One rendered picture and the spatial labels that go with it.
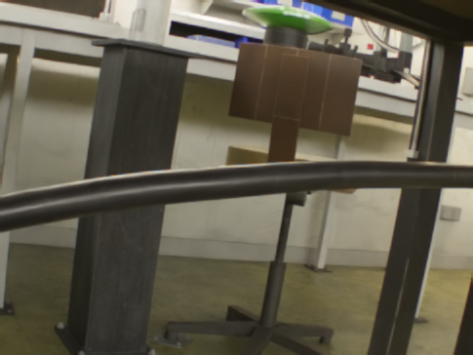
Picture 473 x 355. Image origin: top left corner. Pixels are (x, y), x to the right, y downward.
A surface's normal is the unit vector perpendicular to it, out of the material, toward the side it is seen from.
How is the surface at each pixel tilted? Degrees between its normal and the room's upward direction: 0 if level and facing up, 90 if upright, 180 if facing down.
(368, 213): 90
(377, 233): 90
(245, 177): 72
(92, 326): 90
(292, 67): 93
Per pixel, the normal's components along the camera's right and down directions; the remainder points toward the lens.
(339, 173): 0.48, -0.15
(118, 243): 0.51, 0.16
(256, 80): -0.51, -0.01
